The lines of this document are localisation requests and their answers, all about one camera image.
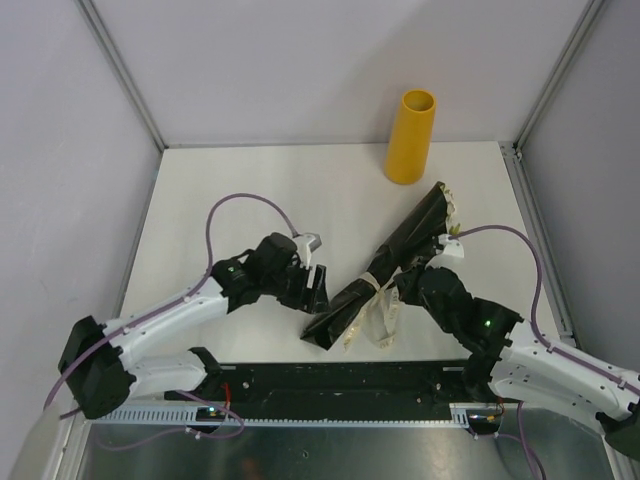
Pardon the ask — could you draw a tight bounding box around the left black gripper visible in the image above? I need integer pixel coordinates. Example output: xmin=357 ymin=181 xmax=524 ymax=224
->
xmin=262 ymin=258 xmax=330 ymax=314

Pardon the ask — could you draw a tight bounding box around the cream printed ribbon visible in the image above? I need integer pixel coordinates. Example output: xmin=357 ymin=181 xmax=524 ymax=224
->
xmin=342 ymin=272 xmax=401 ymax=352

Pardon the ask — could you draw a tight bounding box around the black wrapping paper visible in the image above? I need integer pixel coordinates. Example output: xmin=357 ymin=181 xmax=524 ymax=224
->
xmin=300 ymin=181 xmax=447 ymax=350

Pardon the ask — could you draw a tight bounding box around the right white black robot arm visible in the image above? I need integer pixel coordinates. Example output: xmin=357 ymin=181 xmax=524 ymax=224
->
xmin=394 ymin=267 xmax=639 ymax=460

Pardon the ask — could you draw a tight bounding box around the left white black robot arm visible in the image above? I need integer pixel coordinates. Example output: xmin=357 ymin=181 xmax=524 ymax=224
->
xmin=58 ymin=232 xmax=329 ymax=420

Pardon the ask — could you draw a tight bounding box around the yellow cylindrical vase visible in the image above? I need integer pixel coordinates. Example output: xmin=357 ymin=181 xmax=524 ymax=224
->
xmin=384 ymin=89 xmax=437 ymax=185

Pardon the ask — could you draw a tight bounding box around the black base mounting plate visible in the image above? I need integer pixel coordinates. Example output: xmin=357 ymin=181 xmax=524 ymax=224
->
xmin=193 ymin=360 xmax=505 ymax=413

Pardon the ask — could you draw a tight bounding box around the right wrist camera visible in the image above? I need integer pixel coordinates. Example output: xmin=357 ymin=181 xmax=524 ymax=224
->
xmin=428 ymin=234 xmax=465 ymax=268

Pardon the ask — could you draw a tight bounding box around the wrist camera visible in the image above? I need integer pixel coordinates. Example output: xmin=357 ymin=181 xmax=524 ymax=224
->
xmin=292 ymin=232 xmax=322 ymax=269
xmin=428 ymin=234 xmax=465 ymax=268

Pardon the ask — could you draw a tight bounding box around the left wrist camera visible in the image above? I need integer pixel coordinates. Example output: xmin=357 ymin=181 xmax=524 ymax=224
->
xmin=292 ymin=232 xmax=322 ymax=269

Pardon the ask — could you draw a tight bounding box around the grey slotted cable duct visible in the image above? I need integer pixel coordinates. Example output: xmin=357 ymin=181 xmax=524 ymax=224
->
xmin=95 ymin=402 xmax=504 ymax=429

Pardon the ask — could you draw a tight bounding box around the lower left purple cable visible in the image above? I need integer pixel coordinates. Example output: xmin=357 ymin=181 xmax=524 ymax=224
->
xmin=94 ymin=389 xmax=246 ymax=451

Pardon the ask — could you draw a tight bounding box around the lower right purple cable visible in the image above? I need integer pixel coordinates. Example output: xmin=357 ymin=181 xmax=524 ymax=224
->
xmin=492 ymin=404 xmax=545 ymax=480

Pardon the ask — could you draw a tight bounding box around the right aluminium frame post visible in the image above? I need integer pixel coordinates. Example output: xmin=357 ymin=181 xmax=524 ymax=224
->
xmin=512 ymin=0 xmax=610 ymax=152

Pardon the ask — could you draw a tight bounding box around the aluminium frame post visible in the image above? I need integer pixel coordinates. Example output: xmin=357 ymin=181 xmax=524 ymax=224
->
xmin=512 ymin=0 xmax=610 ymax=152
xmin=74 ymin=0 xmax=167 ymax=153

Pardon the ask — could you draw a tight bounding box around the left aluminium frame post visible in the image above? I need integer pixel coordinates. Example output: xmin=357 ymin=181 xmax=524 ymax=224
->
xmin=74 ymin=0 xmax=167 ymax=153

